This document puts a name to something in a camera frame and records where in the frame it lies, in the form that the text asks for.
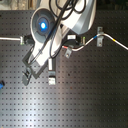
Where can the metal cable clip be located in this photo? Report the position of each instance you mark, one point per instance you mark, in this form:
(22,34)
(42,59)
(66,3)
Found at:
(100,36)

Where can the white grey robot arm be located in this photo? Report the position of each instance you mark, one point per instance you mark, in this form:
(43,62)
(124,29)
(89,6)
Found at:
(49,24)

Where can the black camera module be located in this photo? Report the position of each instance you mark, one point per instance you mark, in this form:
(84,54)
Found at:
(73,39)

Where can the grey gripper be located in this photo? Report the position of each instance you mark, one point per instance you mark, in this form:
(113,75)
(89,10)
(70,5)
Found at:
(43,62)

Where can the black perforated breadboard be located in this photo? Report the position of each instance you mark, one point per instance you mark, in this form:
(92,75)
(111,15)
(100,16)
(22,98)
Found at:
(91,89)

